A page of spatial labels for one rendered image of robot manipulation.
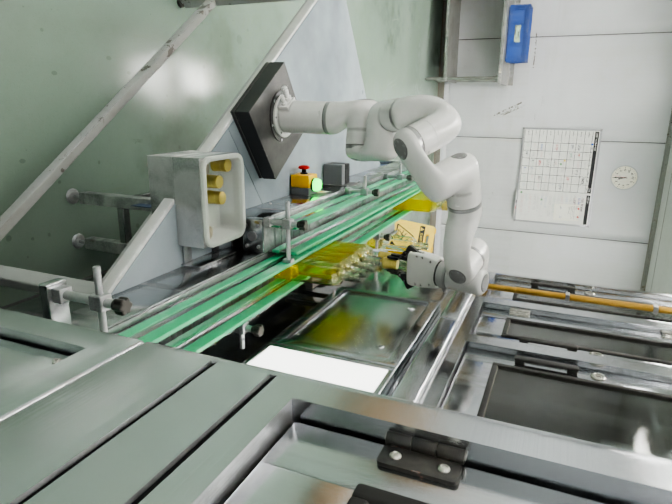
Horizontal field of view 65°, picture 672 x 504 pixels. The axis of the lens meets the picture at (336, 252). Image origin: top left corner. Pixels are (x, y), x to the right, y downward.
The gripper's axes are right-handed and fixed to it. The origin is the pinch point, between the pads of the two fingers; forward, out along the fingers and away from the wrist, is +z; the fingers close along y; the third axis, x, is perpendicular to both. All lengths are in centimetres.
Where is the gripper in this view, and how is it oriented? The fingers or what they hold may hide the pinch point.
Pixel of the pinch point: (394, 263)
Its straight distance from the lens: 160.0
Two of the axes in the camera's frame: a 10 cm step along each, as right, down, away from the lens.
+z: -7.9, -1.7, 5.9
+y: 0.2, -9.7, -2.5
